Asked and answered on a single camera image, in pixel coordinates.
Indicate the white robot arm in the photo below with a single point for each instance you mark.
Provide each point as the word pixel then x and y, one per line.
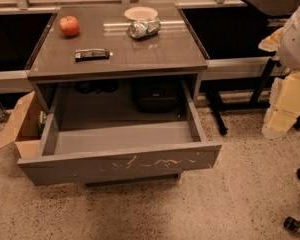
pixel 288 52

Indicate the red apple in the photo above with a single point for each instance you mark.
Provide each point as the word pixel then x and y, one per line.
pixel 69 26

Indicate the black side table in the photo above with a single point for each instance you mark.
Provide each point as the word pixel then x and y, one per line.
pixel 273 9

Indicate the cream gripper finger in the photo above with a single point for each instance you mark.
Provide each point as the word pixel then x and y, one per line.
pixel 284 106
pixel 271 42

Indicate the white paper bowl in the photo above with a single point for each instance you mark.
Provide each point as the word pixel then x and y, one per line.
pixel 140 13

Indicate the grey drawer cabinet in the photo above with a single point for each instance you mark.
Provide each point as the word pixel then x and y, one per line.
pixel 172 52

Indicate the open grey top drawer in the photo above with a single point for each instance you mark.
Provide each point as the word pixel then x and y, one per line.
pixel 94 138

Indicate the cardboard box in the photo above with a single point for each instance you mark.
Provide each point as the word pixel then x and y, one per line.
pixel 22 127

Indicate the crushed green soda can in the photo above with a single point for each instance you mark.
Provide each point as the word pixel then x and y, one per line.
pixel 144 28

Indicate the black chair caster leg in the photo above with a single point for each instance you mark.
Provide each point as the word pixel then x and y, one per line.
pixel 291 224

